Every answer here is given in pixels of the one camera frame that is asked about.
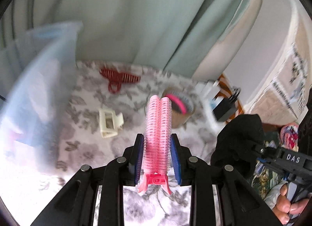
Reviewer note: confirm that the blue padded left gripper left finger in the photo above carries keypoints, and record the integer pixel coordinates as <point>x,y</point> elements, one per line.
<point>135,160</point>

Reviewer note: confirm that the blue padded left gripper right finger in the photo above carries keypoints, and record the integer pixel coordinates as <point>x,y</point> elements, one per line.
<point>180,160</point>

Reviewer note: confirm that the pink hair roller clip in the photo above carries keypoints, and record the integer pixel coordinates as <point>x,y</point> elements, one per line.
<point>156,145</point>

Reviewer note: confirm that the brown packing tape roll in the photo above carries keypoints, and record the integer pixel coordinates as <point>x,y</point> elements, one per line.
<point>182,106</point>

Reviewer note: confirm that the dark red hair claw clip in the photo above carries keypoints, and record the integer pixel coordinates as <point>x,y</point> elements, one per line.
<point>116,79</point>

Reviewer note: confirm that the black cloth pouch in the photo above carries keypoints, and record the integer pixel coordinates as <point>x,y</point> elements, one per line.
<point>235,144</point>

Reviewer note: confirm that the person's right hand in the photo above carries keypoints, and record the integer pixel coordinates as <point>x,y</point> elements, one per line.
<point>283,207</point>

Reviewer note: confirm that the pink patterned round object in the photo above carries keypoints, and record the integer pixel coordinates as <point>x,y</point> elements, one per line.
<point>289,137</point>

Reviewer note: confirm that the cream hair claw clip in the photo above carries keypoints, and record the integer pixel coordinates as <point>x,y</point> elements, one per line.
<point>109,122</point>

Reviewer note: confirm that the black power adapter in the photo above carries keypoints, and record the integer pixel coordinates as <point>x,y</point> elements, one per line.
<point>224,108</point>

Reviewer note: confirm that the white power strip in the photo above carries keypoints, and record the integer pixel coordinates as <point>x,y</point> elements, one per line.
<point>207,93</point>

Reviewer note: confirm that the pale green curtain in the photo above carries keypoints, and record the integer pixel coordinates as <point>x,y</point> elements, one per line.
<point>173,35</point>

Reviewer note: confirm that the clear plastic storage bin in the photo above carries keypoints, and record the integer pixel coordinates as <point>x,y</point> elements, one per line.
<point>38,74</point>

